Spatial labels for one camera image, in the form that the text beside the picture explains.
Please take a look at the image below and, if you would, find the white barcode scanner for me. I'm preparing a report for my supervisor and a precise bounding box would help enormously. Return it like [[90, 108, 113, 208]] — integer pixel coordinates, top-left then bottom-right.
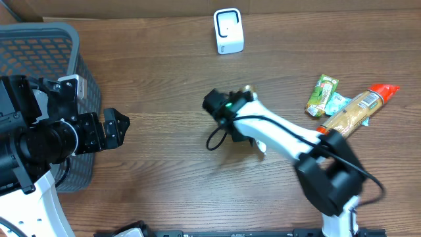
[[213, 8, 245, 55]]

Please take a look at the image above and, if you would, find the orange spaghetti packet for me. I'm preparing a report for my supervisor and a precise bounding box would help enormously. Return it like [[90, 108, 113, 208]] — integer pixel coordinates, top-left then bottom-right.
[[316, 84, 400, 138]]

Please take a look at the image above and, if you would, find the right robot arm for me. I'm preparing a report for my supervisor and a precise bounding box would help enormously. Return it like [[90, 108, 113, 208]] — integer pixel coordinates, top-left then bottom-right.
[[203, 90, 366, 236]]

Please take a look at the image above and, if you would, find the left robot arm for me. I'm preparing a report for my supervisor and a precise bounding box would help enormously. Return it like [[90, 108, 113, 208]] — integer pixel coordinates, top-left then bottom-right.
[[1, 74, 130, 236]]

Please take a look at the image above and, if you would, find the green snack packet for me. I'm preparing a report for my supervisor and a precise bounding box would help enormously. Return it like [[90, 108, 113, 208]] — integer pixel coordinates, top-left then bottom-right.
[[305, 74, 339, 117]]

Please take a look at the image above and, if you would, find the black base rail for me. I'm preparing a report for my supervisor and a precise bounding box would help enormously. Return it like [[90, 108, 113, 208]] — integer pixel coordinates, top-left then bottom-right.
[[93, 220, 387, 237]]

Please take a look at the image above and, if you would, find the teal packet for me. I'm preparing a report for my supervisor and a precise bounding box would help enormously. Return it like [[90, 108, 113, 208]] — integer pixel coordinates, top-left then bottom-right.
[[323, 92, 365, 128]]

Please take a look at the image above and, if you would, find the white tube with gold cap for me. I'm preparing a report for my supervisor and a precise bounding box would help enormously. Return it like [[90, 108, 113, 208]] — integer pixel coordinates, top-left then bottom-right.
[[241, 84, 267, 155]]

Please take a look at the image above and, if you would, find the grey plastic shopping basket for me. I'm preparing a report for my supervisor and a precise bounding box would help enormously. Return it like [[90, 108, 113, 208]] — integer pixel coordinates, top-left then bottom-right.
[[0, 22, 103, 194]]

